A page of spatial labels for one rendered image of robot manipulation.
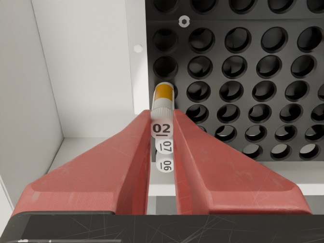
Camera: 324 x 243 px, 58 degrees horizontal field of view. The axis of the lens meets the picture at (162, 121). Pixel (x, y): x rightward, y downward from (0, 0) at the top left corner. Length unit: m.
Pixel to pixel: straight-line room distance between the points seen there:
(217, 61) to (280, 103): 0.05
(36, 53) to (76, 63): 0.03
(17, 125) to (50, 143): 0.05
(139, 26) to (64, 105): 0.09
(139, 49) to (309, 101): 0.11
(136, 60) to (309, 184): 0.15
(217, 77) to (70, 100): 0.13
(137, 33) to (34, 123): 0.09
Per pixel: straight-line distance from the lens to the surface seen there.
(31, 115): 0.21
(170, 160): 0.17
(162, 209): 1.32
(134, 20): 0.20
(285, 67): 0.17
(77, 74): 0.24
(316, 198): 0.52
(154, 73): 0.16
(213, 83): 0.16
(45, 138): 0.24
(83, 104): 0.25
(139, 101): 0.22
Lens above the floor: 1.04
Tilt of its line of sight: 57 degrees down
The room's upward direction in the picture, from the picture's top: 179 degrees counter-clockwise
